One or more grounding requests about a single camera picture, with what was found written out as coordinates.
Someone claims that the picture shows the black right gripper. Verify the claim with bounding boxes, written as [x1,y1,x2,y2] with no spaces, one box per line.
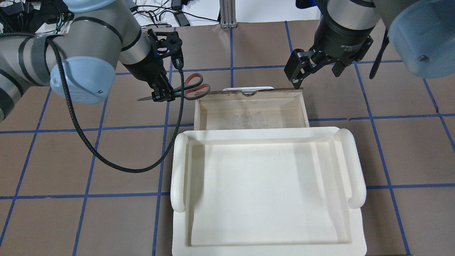
[283,15,374,89]

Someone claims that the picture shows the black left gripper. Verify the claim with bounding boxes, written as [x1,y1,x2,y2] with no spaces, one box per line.
[124,60,175,102]

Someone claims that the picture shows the grey orange handled scissors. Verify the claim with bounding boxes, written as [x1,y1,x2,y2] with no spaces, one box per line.
[138,73,211,102]

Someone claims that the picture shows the light wooden drawer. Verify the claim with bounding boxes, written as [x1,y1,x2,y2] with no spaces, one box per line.
[194,89,309,130]

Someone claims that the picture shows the white drawer handle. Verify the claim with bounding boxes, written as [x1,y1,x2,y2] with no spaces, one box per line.
[222,86,275,97]

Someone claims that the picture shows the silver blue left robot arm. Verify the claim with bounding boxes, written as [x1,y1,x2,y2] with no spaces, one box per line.
[1,0,173,120]

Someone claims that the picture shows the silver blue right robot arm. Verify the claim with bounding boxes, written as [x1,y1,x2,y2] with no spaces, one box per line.
[283,0,455,89]

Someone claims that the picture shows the cream white plastic tray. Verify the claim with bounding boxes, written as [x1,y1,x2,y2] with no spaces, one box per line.
[170,127,367,256]

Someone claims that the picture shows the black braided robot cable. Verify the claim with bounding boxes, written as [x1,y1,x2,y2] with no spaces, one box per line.
[46,36,185,174]

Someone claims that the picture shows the aluminium frame post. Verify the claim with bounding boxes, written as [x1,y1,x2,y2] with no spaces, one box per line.
[219,0,238,29]

